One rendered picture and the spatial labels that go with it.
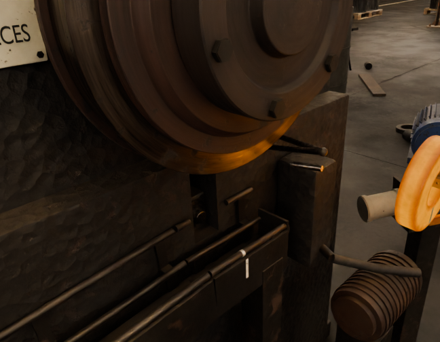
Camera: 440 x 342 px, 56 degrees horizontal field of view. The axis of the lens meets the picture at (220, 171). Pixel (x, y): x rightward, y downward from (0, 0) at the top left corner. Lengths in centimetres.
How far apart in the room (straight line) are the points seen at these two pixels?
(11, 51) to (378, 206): 74
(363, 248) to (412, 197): 133
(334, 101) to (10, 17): 70
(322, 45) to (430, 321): 130
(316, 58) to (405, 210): 27
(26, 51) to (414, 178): 56
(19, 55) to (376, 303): 79
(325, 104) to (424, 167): 37
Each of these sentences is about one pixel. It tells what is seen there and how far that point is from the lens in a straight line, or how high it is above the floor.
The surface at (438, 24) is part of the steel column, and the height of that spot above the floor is 4.
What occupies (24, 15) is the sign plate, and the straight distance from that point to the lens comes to 57.
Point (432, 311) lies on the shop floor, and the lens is 177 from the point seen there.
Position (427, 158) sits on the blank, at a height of 89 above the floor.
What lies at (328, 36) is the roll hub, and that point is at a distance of 60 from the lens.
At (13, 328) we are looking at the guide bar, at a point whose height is 74.
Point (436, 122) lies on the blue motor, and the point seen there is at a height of 33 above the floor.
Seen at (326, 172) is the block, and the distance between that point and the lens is 84.
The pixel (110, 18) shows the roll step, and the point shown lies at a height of 111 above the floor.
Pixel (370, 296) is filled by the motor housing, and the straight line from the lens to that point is 95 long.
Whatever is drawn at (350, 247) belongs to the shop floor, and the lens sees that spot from 199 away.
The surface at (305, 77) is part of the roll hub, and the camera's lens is 57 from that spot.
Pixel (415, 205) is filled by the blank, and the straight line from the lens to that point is 68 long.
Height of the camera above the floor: 115
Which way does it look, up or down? 26 degrees down
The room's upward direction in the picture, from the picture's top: 3 degrees counter-clockwise
